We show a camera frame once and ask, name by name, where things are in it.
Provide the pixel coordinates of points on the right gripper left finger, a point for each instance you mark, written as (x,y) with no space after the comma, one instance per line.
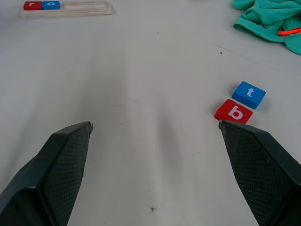
(54,174)

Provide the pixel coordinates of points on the red letter b block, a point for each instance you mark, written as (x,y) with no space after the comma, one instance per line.
(223,112)

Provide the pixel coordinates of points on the pale wooden letter tray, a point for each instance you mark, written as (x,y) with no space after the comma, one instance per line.
(75,13)

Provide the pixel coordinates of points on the red letter r block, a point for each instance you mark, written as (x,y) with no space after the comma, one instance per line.
(27,7)

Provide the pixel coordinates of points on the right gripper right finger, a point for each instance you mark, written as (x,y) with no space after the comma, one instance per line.
(261,171)

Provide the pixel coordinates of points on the blue letter o block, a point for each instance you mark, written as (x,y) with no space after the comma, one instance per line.
(56,6)

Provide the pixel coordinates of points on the blue letter t block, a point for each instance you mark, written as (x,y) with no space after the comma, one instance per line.
(240,94)

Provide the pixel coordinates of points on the crumpled green cloth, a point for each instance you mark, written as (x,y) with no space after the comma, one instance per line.
(263,14)

